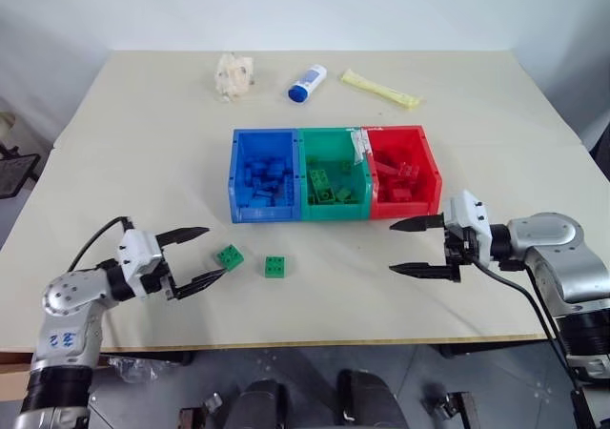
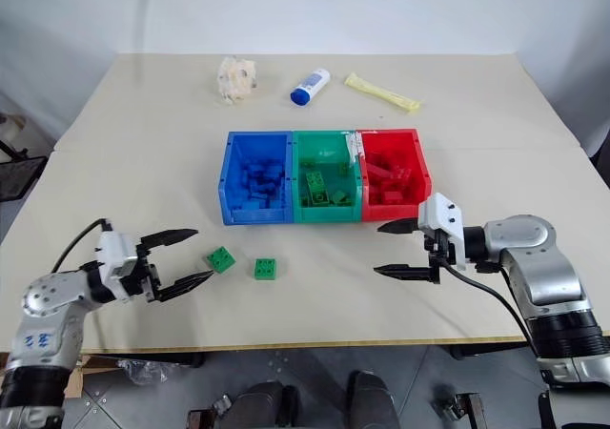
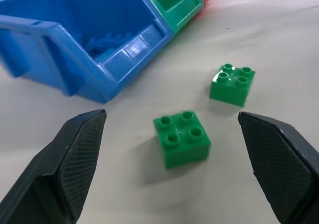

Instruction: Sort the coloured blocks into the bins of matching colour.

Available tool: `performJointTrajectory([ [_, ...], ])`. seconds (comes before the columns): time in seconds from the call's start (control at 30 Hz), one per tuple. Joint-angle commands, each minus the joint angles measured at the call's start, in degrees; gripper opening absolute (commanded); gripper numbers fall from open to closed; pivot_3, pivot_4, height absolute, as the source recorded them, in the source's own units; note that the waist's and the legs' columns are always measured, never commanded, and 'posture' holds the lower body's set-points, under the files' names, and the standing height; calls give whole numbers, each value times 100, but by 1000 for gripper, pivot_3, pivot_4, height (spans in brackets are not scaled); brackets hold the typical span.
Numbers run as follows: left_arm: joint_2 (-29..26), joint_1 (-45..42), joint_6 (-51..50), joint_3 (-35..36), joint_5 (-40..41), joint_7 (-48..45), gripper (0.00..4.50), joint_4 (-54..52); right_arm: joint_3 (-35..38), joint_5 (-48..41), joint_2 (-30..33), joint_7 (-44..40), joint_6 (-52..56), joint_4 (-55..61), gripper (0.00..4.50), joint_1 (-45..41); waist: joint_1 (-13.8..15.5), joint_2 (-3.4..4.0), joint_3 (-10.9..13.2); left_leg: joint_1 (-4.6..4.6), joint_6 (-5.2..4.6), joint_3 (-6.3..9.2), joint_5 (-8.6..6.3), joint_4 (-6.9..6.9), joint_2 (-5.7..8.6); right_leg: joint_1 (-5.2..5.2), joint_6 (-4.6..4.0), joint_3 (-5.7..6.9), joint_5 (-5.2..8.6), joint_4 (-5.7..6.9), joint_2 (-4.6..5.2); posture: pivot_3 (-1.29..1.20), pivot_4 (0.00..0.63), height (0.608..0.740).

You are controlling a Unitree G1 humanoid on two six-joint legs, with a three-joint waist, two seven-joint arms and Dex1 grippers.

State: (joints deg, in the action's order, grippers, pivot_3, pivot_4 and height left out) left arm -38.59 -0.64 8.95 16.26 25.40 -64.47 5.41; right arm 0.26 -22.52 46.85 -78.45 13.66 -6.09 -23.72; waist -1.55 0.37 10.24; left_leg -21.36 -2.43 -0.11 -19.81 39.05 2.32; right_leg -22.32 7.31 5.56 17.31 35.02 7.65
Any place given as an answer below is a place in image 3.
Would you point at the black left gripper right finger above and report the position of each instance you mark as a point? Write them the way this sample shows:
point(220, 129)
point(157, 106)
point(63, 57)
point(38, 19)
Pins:
point(279, 169)

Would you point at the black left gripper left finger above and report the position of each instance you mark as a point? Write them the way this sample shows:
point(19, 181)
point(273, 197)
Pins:
point(62, 166)

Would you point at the green plastic bin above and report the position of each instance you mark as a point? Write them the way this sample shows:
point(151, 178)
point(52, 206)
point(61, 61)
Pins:
point(174, 7)

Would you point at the green building block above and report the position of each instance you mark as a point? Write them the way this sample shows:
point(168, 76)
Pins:
point(230, 84)
point(182, 139)

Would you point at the blue plastic bin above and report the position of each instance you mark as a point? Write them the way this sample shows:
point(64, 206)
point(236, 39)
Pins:
point(74, 34)

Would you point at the blue building block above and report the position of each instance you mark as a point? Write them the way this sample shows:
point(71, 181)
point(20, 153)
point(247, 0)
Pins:
point(96, 43)

